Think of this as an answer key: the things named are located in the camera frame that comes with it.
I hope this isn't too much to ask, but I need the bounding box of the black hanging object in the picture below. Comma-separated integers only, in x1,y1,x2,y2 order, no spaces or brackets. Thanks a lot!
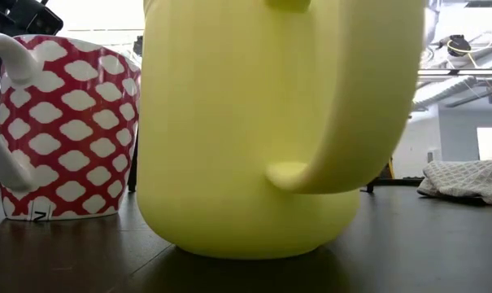
446,34,473,58

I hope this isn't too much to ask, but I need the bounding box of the white crumpled cloth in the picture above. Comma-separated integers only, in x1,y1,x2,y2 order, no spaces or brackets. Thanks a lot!
416,157,492,207

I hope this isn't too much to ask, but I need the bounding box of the red white patterned mug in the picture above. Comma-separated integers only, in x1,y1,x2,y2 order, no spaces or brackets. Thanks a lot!
0,32,142,223

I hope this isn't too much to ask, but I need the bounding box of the grey ceiling beam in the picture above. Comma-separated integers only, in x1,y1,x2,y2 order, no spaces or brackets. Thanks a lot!
416,68,492,77

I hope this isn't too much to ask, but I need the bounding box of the bright screen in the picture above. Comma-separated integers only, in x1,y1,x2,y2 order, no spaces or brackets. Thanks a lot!
476,126,492,160

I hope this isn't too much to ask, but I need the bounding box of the black aluminium table frame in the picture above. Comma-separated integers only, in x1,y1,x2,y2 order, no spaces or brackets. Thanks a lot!
375,177,425,187

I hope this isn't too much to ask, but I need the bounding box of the yellow plastic mug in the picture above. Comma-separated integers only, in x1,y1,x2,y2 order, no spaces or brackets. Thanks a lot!
136,0,427,260

